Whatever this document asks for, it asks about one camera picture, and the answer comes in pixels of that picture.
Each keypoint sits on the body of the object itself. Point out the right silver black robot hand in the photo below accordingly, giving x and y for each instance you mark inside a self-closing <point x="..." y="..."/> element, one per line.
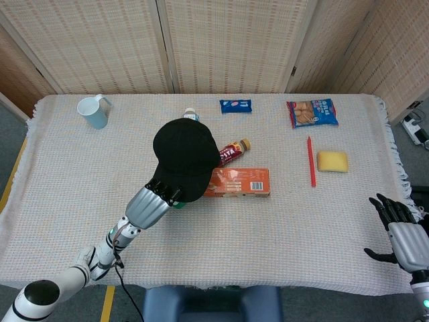
<point x="405" y="241"/>

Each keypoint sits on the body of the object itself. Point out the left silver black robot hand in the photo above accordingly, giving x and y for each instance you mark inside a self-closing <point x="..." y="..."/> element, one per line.
<point x="149" y="206"/>

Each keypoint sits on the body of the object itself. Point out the black baseball cap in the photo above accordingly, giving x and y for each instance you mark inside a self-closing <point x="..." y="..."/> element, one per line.
<point x="184" y="154"/>

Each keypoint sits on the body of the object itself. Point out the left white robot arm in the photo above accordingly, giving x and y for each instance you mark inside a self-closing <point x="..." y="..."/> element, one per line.
<point x="67" y="278"/>

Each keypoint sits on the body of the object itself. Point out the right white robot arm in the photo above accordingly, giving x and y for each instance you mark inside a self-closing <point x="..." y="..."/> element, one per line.
<point x="421" y="295"/>

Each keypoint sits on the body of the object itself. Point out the white waffle-weave tablecloth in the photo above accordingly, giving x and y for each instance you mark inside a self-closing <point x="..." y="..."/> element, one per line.
<point x="234" y="234"/>

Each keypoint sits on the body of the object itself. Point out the orange biscuit box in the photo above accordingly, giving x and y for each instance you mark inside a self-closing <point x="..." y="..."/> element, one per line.
<point x="241" y="182"/>

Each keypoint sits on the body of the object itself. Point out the Costa coffee bottle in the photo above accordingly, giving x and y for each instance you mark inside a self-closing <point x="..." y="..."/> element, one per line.
<point x="233" y="152"/>

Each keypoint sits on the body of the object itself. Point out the white-capped bottle with blue label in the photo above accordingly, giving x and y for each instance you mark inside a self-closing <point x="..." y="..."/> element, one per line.
<point x="191" y="114"/>

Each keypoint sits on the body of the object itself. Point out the light blue plastic mug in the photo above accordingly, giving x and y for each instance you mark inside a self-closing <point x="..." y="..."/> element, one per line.
<point x="95" y="114"/>

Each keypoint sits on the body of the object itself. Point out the yellow sponge with green pad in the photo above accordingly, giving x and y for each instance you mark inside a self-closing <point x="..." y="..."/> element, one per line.
<point x="332" y="161"/>

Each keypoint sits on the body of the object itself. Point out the white power strip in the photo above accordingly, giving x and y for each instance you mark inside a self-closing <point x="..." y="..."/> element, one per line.
<point x="417" y="129"/>

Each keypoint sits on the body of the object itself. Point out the blue padded seat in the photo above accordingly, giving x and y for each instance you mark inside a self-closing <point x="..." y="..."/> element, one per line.
<point x="212" y="305"/>

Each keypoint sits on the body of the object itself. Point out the red plastic stick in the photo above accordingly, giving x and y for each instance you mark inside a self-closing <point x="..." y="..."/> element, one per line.
<point x="311" y="161"/>

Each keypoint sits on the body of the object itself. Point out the small blue snack packet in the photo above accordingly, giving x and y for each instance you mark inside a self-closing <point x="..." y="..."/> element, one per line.
<point x="235" y="106"/>

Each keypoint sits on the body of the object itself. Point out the blue biscuit bag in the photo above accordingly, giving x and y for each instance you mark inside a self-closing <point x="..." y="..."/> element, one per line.
<point x="311" y="113"/>

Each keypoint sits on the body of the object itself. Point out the woven folding screen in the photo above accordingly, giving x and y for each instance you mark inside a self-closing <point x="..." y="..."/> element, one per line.
<point x="234" y="43"/>

